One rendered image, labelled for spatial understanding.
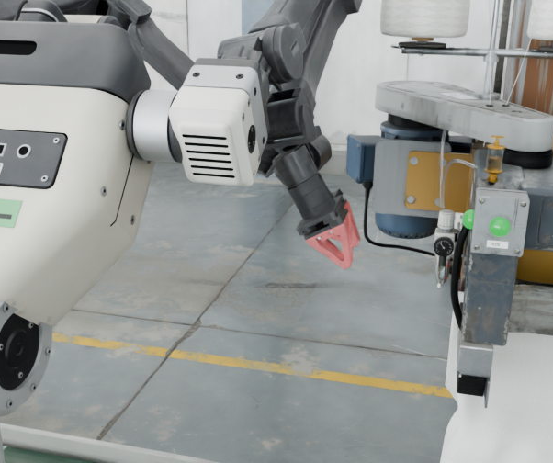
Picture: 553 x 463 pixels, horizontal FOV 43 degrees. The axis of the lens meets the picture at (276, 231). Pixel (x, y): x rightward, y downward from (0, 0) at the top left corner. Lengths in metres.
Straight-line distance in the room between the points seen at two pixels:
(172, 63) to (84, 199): 0.58
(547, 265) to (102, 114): 0.93
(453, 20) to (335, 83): 5.05
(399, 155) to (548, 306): 0.43
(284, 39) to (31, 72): 0.34
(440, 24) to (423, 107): 0.16
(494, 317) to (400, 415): 1.80
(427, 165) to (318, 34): 0.42
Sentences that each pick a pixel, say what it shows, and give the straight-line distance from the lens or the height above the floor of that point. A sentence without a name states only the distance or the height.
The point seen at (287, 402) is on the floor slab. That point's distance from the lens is 2.98.
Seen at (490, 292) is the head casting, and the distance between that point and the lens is 1.17.
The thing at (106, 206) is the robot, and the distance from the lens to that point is 0.87.
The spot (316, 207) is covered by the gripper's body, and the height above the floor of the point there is 1.30.
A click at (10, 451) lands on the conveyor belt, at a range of 2.19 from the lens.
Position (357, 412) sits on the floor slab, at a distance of 2.95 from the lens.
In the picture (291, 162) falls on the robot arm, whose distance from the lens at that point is 1.06.
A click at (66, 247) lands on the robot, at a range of 0.86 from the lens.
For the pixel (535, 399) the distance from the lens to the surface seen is 1.46.
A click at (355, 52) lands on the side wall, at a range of 6.33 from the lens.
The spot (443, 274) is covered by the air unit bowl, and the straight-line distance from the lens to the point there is 1.39.
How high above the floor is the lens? 1.61
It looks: 19 degrees down
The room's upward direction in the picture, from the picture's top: 1 degrees clockwise
